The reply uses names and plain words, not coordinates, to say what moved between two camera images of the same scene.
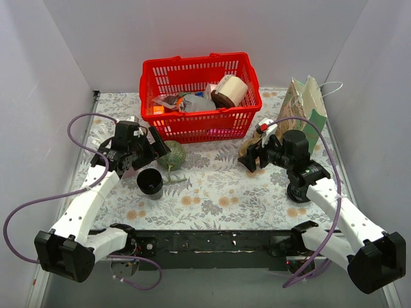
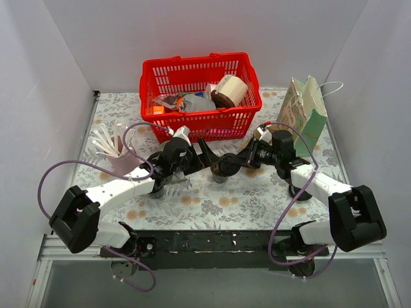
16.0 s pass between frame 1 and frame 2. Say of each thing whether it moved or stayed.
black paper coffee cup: moved
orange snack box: stayed
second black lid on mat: stayed
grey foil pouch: stayed
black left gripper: moved
